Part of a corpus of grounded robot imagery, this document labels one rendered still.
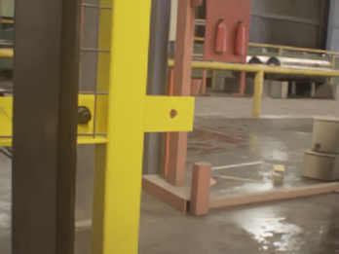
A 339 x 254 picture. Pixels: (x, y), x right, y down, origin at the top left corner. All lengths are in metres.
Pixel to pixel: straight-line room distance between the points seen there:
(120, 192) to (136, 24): 0.21
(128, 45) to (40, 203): 0.25
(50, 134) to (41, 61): 0.06
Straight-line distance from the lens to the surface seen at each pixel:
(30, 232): 0.40
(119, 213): 0.60
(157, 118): 0.65
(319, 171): 2.25
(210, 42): 7.93
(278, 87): 8.83
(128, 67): 0.57
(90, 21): 1.35
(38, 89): 0.38
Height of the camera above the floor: 0.49
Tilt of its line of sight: 8 degrees down
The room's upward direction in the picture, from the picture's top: 3 degrees clockwise
